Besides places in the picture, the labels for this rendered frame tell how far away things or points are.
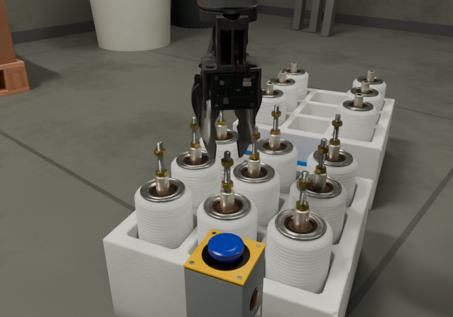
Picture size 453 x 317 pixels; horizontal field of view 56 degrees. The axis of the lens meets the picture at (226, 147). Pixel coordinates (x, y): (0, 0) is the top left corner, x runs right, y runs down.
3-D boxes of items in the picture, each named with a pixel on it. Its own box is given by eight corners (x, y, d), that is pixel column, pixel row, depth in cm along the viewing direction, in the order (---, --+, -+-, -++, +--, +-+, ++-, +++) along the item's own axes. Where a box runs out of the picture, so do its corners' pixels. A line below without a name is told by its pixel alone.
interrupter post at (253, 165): (255, 170, 78) (256, 154, 76) (263, 175, 76) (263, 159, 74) (245, 173, 77) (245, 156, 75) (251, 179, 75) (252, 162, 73)
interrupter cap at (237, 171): (259, 160, 81) (259, 158, 81) (283, 178, 75) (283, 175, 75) (225, 170, 78) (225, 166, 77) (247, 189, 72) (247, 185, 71)
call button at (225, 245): (249, 251, 48) (249, 237, 47) (235, 274, 45) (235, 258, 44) (217, 242, 49) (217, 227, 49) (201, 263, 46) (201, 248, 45)
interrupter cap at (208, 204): (196, 201, 68) (196, 197, 68) (238, 191, 71) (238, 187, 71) (214, 227, 62) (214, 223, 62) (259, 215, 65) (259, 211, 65)
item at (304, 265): (252, 321, 69) (255, 231, 61) (279, 284, 76) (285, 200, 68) (307, 349, 64) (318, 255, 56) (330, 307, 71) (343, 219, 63)
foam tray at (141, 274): (361, 247, 96) (373, 179, 88) (323, 401, 64) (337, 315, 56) (207, 208, 110) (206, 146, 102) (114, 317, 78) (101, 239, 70)
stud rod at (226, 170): (231, 193, 66) (231, 150, 63) (229, 197, 65) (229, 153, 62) (225, 193, 66) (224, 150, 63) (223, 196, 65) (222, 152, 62)
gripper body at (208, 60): (201, 116, 52) (199, 15, 47) (198, 93, 60) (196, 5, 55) (262, 113, 53) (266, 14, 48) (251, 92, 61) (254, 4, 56)
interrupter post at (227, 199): (217, 206, 67) (217, 188, 66) (230, 202, 68) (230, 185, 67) (223, 214, 65) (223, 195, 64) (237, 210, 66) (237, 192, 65)
